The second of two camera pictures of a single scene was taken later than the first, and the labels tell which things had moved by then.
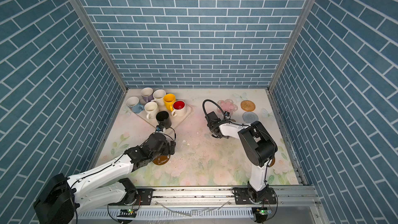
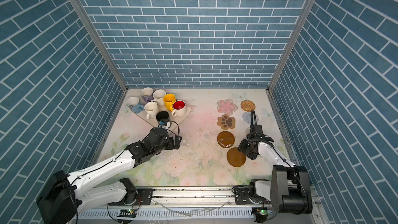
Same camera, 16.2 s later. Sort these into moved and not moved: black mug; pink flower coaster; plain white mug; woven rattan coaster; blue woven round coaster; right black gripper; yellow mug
Moved: right black gripper
Not moved: blue woven round coaster; pink flower coaster; woven rattan coaster; black mug; yellow mug; plain white mug
